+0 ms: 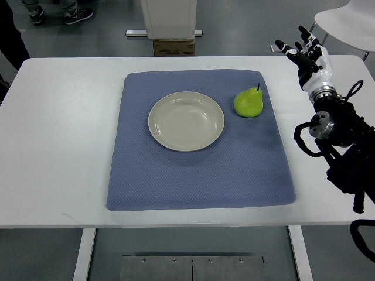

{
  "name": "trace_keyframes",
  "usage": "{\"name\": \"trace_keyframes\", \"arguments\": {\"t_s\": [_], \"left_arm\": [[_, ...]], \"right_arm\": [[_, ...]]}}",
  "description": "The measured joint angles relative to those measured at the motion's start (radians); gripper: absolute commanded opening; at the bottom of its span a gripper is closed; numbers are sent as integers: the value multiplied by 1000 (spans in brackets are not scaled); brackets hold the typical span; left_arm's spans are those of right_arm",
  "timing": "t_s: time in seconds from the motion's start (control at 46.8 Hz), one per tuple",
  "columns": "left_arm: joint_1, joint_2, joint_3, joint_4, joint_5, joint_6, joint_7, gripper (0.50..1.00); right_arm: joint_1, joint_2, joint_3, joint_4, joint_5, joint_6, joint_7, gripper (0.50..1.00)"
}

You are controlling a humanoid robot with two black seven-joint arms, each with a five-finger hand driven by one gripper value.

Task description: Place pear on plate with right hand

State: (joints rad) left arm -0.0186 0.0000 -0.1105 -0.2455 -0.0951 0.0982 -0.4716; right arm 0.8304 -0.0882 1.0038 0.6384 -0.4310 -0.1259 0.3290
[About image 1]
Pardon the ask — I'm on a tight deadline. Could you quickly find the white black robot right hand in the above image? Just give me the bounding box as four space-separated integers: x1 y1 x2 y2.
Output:
275 26 336 103

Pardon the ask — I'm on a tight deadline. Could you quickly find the green pear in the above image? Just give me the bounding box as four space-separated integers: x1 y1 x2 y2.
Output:
233 84 264 118

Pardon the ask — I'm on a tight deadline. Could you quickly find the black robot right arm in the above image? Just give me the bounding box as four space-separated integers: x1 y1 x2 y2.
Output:
294 80 374 214

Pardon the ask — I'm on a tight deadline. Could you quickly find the small grey floor plate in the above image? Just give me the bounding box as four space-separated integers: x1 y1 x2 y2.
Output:
270 44 280 53

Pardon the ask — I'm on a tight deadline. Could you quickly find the beige round plate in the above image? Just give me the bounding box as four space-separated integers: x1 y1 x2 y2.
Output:
148 91 225 152

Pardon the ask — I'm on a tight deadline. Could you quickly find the metal floor plate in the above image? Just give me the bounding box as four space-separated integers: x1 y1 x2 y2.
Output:
120 256 267 280

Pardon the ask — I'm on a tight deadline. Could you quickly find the white chair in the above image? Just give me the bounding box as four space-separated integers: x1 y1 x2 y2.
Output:
310 0 374 60

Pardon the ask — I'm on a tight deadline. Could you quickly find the blue woven mat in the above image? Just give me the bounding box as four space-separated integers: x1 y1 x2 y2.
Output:
107 70 296 211

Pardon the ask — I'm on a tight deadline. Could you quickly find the cardboard box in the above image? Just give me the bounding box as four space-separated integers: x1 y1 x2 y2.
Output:
153 39 195 57

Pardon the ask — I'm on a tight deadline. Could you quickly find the right dark sneaker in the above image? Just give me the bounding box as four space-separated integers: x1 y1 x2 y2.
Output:
64 8 94 25

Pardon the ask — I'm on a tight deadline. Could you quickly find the dark sneaker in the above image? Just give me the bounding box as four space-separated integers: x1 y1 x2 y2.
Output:
29 5 44 25
64 8 94 25

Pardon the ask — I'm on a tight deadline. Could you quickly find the left dark sneaker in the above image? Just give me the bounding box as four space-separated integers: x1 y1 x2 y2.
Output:
29 5 44 25

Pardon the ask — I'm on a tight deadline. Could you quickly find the white pedestal column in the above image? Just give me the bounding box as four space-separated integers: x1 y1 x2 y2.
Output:
125 0 203 40

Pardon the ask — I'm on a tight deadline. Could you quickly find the white table frame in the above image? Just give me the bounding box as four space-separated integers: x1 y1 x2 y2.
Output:
73 225 313 280

